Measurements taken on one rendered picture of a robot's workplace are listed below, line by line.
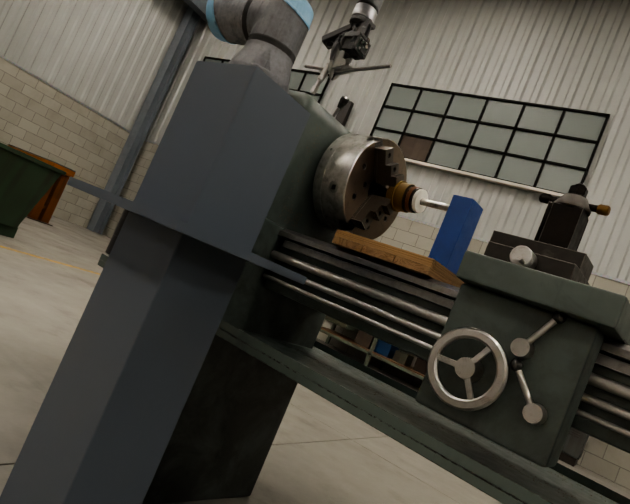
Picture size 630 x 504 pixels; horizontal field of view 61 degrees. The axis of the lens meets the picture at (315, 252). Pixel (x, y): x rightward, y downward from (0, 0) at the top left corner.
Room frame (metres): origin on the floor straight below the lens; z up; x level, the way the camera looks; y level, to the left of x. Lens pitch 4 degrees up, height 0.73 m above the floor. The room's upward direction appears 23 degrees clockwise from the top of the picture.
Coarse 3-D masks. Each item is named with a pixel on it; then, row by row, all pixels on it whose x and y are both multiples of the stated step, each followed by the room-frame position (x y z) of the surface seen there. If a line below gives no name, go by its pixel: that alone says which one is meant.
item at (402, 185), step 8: (400, 184) 1.52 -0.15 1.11; (408, 184) 1.51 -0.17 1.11; (392, 192) 1.51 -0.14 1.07; (400, 192) 1.50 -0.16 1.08; (408, 192) 1.49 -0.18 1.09; (392, 200) 1.52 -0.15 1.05; (400, 200) 1.50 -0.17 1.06; (408, 200) 1.49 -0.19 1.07; (392, 208) 1.54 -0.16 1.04; (400, 208) 1.52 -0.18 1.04; (408, 208) 1.50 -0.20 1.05
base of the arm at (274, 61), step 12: (252, 36) 1.15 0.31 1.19; (264, 36) 1.14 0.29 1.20; (252, 48) 1.14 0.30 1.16; (264, 48) 1.13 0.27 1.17; (276, 48) 1.14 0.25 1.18; (288, 48) 1.15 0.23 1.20; (240, 60) 1.13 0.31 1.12; (252, 60) 1.12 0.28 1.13; (264, 60) 1.14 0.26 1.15; (276, 60) 1.14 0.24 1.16; (288, 60) 1.17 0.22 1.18; (264, 72) 1.12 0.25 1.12; (276, 72) 1.14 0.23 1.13; (288, 72) 1.17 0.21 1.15; (288, 84) 1.18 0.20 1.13
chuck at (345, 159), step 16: (352, 144) 1.53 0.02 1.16; (368, 144) 1.50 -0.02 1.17; (384, 144) 1.55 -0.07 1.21; (336, 160) 1.52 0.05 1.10; (352, 160) 1.49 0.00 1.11; (368, 160) 1.52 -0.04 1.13; (400, 160) 1.64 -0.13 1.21; (336, 176) 1.51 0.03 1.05; (352, 176) 1.49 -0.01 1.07; (368, 176) 1.55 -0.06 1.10; (336, 192) 1.51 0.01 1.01; (352, 192) 1.51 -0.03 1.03; (368, 192) 1.68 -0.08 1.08; (336, 208) 1.53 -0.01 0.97; (352, 208) 1.54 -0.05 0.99; (336, 224) 1.58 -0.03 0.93; (384, 224) 1.68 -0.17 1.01
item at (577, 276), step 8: (488, 248) 1.12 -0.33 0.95; (496, 248) 1.11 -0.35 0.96; (504, 248) 1.10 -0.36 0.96; (512, 248) 1.09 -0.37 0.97; (496, 256) 1.10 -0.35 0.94; (504, 256) 1.09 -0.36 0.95; (536, 256) 1.05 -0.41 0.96; (544, 256) 1.04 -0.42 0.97; (544, 264) 1.04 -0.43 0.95; (552, 264) 1.03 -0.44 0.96; (560, 264) 1.02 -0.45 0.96; (568, 264) 1.01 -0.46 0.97; (552, 272) 1.03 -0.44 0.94; (560, 272) 1.02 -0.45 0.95; (568, 272) 1.01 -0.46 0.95; (576, 272) 1.02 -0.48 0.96; (576, 280) 1.04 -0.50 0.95; (584, 280) 1.08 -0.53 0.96
